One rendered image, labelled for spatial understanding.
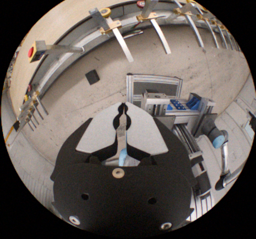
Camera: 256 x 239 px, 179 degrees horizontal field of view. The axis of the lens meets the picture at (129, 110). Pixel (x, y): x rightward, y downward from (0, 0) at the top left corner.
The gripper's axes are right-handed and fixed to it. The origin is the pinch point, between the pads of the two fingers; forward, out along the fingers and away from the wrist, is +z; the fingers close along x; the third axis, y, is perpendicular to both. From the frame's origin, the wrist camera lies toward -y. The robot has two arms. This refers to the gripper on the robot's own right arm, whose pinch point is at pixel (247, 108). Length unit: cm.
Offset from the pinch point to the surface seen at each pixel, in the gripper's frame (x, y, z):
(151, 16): -69, -40, 45
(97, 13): -95, -28, 22
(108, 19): -95, -38, 46
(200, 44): -37, -26, 36
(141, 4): -75, -50, 41
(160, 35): -63, -25, 46
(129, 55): -82, -9, 46
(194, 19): -29, -58, 47
